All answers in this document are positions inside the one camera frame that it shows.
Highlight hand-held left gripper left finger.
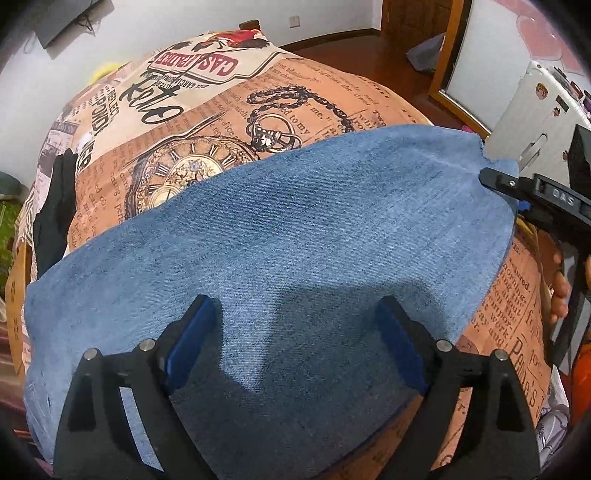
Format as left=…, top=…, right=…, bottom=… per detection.
left=53, top=294, right=222, bottom=480

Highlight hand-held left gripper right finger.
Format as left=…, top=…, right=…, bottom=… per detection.
left=375, top=296, right=542, bottom=480

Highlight blue denim pants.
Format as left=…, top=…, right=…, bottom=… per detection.
left=23, top=124, right=520, bottom=467

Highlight person's right hand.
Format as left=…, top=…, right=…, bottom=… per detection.
left=538, top=237, right=574, bottom=325

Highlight white case with stickers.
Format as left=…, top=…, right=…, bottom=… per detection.
left=485, top=60, right=591, bottom=174

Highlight wooden framed mirror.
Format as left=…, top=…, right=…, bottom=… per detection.
left=428, top=0, right=591, bottom=139

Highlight grey cloth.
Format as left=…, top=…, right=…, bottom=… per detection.
left=405, top=32, right=447, bottom=75

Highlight person's orange garment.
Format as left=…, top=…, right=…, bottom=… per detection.
left=571, top=339, right=591, bottom=402

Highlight white patterned cloth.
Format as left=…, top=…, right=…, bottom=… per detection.
left=538, top=401, right=570, bottom=464

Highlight wooden lap desk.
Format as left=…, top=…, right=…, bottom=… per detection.
left=4, top=242, right=34, bottom=376

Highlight black folded garment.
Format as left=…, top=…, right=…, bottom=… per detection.
left=33, top=148, right=78, bottom=273

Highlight wooden door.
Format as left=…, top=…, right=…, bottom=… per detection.
left=382, top=0, right=463, bottom=48

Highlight printed newspaper pattern blanket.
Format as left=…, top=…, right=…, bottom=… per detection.
left=14, top=28, right=570, bottom=480

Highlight black cable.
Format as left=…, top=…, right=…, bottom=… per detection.
left=75, top=8, right=101, bottom=37

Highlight small black wall monitor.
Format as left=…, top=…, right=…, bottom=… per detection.
left=34, top=0, right=115, bottom=49

